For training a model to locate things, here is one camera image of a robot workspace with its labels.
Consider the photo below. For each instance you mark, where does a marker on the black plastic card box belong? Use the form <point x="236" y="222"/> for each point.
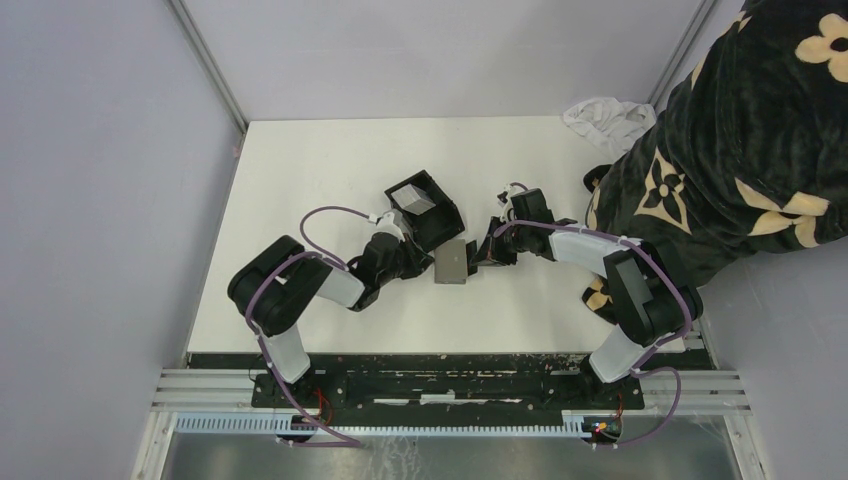
<point x="431" y="215"/>

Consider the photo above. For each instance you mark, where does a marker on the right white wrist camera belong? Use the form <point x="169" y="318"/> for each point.
<point x="505" y="200"/>

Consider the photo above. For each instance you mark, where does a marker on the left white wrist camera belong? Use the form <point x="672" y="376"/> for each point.
<point x="390" y="222"/>

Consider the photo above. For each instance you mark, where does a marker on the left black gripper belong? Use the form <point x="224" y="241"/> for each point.
<point x="418" y="258"/>

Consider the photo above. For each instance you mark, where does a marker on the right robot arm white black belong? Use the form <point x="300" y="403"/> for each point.
<point x="653" y="298"/>

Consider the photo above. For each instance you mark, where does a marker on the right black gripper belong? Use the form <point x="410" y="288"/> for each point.
<point x="491" y="254"/>

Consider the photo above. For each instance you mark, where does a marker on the stack of credit cards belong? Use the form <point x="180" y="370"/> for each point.
<point x="412" y="199"/>

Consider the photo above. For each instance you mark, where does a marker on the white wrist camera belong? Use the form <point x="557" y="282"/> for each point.
<point x="505" y="200"/>
<point x="390" y="222"/>

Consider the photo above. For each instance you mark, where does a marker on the white crumpled cloth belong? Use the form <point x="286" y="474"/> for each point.
<point x="611" y="126"/>

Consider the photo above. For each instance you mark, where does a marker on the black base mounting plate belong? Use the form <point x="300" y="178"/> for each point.
<point x="444" y="390"/>

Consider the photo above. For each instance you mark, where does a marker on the aluminium frame rail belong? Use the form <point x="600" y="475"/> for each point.
<point x="683" y="382"/>

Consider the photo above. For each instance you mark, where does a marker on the black floral plush blanket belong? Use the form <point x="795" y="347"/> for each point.
<point x="750" y="153"/>

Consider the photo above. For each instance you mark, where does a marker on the grey leather card holder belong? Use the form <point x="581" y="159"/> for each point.
<point x="450" y="262"/>

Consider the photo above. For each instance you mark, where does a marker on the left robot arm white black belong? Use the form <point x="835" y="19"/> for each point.
<point x="274" y="289"/>

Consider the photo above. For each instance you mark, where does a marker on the grey slotted cable duct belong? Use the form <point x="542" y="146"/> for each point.
<point x="282" y="425"/>

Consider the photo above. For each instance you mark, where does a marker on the black credit card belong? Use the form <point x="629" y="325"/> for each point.
<point x="471" y="249"/>

